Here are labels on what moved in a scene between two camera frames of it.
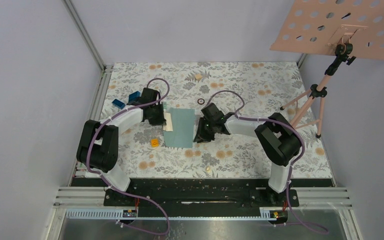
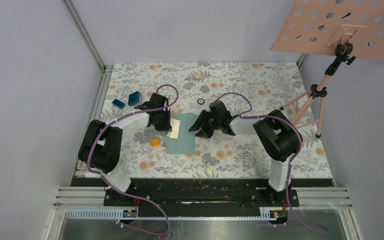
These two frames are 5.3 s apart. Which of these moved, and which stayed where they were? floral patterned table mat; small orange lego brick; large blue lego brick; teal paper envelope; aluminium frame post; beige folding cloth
Moved: beige folding cloth; teal paper envelope
Stayed: large blue lego brick; small orange lego brick; floral patterned table mat; aluminium frame post
